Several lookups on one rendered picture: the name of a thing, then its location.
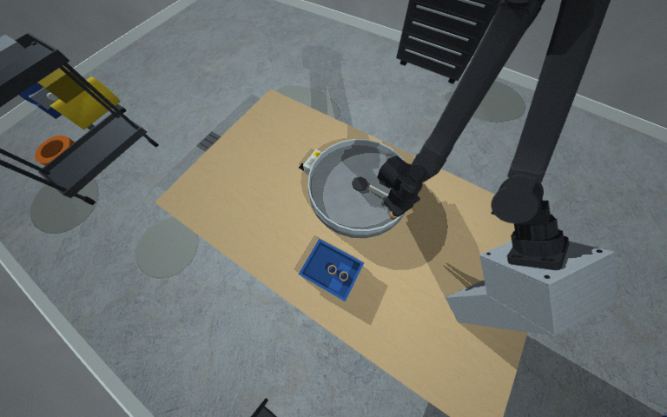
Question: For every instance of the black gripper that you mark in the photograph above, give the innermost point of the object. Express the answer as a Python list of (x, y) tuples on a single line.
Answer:
[(401, 205)]

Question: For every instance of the blue crate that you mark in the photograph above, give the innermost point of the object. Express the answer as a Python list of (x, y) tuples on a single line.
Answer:
[(316, 266)]

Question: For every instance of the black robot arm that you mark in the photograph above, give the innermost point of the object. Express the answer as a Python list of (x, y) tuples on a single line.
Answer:
[(537, 243)]

